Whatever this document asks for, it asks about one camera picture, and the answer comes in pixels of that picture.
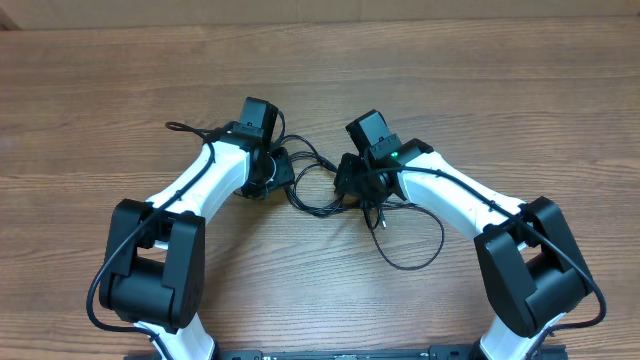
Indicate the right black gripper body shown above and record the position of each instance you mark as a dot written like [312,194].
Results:
[355,182]

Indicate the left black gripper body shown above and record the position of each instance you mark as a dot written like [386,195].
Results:
[279,170]

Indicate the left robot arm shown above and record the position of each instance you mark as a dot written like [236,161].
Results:
[152,279]

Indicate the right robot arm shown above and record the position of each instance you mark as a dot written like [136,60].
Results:
[532,268]

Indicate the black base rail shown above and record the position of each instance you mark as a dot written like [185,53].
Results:
[345,354]

